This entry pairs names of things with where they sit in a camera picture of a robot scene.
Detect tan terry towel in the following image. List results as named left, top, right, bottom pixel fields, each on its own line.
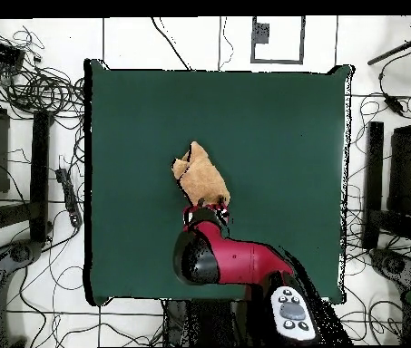
left=171, top=140, right=231, bottom=209

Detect dark green table cloth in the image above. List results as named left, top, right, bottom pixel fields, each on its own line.
left=83, top=58, right=355, bottom=307

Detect black power strip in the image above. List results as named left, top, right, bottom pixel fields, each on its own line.
left=54, top=167, right=83, bottom=228

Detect dark grey square plate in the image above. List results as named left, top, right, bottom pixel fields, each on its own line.
left=251, top=22, right=270, bottom=44

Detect black power adapter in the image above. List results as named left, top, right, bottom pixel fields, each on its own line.
left=383, top=92, right=406, bottom=117

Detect black tripod pole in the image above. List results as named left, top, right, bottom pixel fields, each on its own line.
left=367, top=15, right=411, bottom=67

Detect black electronics box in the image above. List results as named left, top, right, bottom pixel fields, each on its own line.
left=0, top=36, right=26, bottom=68

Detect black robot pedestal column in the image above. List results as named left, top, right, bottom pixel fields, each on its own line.
left=162, top=298, right=275, bottom=347

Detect grey square floor frame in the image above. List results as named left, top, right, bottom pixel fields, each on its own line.
left=250, top=15, right=306, bottom=65

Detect black metal frame stand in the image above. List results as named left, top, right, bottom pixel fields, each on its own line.
left=361, top=121, right=411, bottom=251
left=0, top=79, right=54, bottom=247

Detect long black cable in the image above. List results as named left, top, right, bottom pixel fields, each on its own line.
left=151, top=16, right=191, bottom=71

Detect grey pedestal leg with caster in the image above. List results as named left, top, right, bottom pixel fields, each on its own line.
left=0, top=238, right=44, bottom=347
left=368, top=247, right=411, bottom=293

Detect black coiled cable bundle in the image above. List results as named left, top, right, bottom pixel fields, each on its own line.
left=0, top=28, right=86, bottom=117

